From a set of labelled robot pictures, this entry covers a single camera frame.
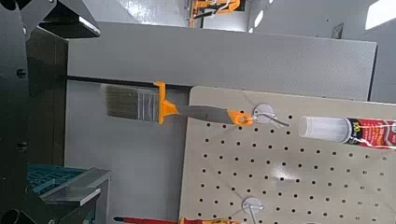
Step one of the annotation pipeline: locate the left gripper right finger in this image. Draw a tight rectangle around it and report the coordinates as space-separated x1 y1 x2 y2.
0 0 101 78

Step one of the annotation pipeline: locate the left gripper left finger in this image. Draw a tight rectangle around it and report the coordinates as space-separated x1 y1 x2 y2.
0 146 50 224

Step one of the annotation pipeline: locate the blue grey plastic crate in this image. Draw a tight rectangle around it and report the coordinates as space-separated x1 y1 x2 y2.
27 163 111 224

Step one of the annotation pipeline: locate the orange grey paintbrush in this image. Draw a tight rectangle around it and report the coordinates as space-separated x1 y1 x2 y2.
105 81 255 127

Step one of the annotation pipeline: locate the red yellow screwdriver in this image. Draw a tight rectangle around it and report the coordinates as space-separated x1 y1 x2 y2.
112 217 241 224

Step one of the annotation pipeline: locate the grey back panel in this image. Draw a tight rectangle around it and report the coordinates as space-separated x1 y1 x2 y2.
64 21 378 224

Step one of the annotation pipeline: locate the orange equipment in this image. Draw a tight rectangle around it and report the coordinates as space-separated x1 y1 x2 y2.
187 0 247 30

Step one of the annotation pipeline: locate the white pegboard hook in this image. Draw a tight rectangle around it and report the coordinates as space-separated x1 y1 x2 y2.
241 196 265 224
251 103 291 129

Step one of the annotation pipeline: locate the red white sealant tube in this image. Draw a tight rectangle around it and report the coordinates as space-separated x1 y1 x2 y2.
297 115 396 151

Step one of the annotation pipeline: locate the beige perforated pegboard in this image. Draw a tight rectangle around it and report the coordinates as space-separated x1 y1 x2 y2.
178 86 396 224

